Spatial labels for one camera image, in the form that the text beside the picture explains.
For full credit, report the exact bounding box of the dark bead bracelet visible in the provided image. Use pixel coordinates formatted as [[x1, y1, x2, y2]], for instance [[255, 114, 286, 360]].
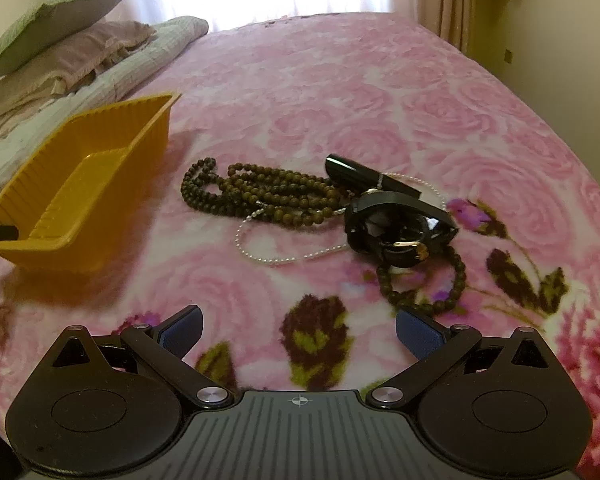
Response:
[[376, 245, 468, 317]]

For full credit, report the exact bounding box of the yellow plastic tray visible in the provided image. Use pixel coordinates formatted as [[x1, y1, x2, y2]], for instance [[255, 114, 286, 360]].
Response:
[[0, 92, 180, 273]]

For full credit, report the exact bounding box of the black wrist watch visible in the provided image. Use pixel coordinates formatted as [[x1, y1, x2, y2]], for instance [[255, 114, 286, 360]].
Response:
[[344, 191, 458, 269]]

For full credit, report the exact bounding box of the white pearl necklace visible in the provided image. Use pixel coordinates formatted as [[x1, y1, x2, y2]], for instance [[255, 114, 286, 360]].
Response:
[[234, 171, 449, 267]]

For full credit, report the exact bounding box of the long brown bead necklace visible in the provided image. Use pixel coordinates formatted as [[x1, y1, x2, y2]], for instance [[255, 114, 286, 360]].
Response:
[[179, 156, 350, 228]]

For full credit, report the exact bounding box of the striped green quilt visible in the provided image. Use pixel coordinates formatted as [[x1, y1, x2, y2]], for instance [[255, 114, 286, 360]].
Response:
[[0, 15, 209, 193]]

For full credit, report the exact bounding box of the mauve pillow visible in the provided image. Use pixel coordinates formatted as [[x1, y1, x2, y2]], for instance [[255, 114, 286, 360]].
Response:
[[0, 21, 155, 117]]

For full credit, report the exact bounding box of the green pillow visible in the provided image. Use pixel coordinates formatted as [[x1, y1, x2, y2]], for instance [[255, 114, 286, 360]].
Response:
[[0, 0, 122, 77]]

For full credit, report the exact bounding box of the pink floral blanket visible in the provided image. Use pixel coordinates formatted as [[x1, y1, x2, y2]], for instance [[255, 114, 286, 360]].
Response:
[[0, 14, 600, 479]]

